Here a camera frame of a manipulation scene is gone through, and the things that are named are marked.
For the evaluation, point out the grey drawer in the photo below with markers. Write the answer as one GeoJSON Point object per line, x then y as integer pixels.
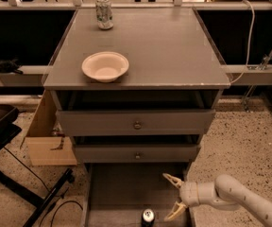
{"type": "Point", "coordinates": [142, 122]}
{"type": "Point", "coordinates": [119, 193]}
{"type": "Point", "coordinates": [136, 153]}

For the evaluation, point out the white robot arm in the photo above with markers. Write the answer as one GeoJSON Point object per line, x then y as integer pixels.
{"type": "Point", "coordinates": [224, 193]}

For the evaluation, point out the grey middle drawer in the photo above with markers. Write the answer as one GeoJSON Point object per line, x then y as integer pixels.
{"type": "Point", "coordinates": [136, 153]}

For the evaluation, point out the dark pepsi can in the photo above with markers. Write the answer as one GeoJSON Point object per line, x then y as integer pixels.
{"type": "Point", "coordinates": [147, 218]}

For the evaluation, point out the grey drawer cabinet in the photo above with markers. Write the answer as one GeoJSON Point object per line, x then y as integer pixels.
{"type": "Point", "coordinates": [171, 67]}

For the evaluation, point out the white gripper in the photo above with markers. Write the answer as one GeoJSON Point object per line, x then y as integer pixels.
{"type": "Point", "coordinates": [189, 194]}

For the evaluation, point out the grey top drawer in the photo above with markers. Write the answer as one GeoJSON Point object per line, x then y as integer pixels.
{"type": "Point", "coordinates": [142, 122]}

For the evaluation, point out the white paper bowl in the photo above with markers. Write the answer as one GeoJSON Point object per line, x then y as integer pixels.
{"type": "Point", "coordinates": [105, 66]}

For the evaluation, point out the grey bottom drawer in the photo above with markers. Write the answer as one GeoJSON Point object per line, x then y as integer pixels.
{"type": "Point", "coordinates": [119, 193]}

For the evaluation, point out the white green soda can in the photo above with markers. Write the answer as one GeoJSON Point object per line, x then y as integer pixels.
{"type": "Point", "coordinates": [104, 14]}

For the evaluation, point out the open cardboard box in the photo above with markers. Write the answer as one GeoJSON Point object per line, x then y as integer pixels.
{"type": "Point", "coordinates": [46, 143]}

